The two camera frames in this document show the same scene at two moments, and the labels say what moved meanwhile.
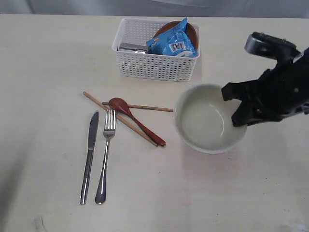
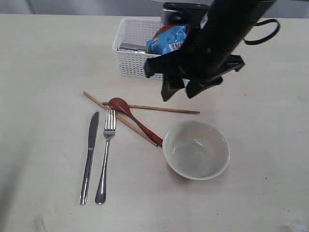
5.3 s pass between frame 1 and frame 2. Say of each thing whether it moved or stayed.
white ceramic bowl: moved
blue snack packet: stayed
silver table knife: stayed
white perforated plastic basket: stayed
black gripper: moved
